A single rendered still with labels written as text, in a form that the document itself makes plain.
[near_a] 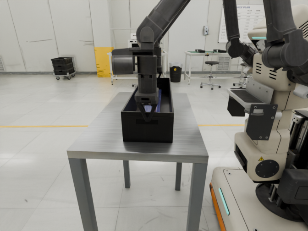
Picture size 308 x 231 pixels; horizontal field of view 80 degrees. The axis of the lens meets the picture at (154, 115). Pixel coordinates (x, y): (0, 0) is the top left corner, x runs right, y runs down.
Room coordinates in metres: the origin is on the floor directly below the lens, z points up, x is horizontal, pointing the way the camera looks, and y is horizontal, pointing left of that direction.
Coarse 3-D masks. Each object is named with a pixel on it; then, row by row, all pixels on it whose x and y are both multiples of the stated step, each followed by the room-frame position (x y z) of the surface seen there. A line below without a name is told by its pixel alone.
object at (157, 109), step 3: (159, 90) 1.06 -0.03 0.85; (159, 93) 0.99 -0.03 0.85; (159, 96) 0.94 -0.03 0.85; (159, 99) 0.88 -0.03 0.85; (159, 102) 0.84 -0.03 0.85; (147, 105) 0.79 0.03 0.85; (150, 105) 0.79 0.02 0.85; (159, 105) 0.79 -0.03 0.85; (147, 108) 0.76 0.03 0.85; (150, 108) 0.76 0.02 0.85; (156, 108) 0.76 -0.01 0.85; (159, 108) 0.76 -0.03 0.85; (147, 111) 0.72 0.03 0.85; (156, 111) 0.72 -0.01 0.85; (159, 111) 0.74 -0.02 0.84
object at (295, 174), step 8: (240, 152) 0.81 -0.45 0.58; (288, 152) 0.74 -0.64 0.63; (296, 152) 0.74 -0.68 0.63; (240, 160) 0.78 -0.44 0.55; (288, 160) 0.72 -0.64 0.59; (296, 160) 0.73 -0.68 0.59; (288, 168) 0.71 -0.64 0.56; (296, 168) 0.67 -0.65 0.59; (288, 176) 0.62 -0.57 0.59; (296, 176) 0.60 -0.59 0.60; (304, 176) 0.60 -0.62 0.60; (280, 184) 0.64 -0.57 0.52; (288, 184) 0.60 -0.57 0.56; (296, 184) 0.59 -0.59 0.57; (304, 184) 0.59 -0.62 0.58; (280, 192) 0.63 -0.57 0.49; (288, 192) 0.59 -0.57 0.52; (296, 192) 0.59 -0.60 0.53; (304, 192) 0.58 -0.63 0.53; (288, 200) 0.59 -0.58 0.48; (296, 200) 0.59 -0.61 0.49; (304, 200) 0.58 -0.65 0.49
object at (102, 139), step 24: (120, 96) 1.09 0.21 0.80; (96, 120) 0.73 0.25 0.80; (120, 120) 0.73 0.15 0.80; (192, 120) 0.73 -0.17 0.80; (72, 144) 0.53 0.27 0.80; (96, 144) 0.53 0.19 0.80; (120, 144) 0.53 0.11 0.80; (144, 144) 0.53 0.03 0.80; (168, 144) 0.53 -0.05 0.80; (192, 144) 0.53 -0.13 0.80; (72, 168) 0.50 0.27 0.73; (192, 168) 0.50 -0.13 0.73; (192, 192) 0.47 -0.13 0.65; (192, 216) 0.47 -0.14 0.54
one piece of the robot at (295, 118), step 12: (300, 120) 0.77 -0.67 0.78; (300, 132) 0.77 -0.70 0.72; (300, 144) 0.74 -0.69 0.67; (300, 156) 0.73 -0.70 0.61; (300, 168) 0.73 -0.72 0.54; (276, 192) 0.79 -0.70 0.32; (276, 204) 0.75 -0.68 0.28; (288, 204) 0.72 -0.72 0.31; (300, 204) 0.67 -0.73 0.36; (300, 216) 0.66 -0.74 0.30
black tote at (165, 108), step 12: (168, 84) 1.10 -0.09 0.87; (132, 96) 0.74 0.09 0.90; (168, 96) 1.05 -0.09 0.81; (132, 108) 0.73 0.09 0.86; (168, 108) 0.85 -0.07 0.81; (132, 120) 0.55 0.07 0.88; (144, 120) 0.54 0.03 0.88; (156, 120) 0.54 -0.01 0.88; (168, 120) 0.54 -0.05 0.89; (132, 132) 0.55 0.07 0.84; (144, 132) 0.54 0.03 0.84; (156, 132) 0.54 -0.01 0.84; (168, 132) 0.54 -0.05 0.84
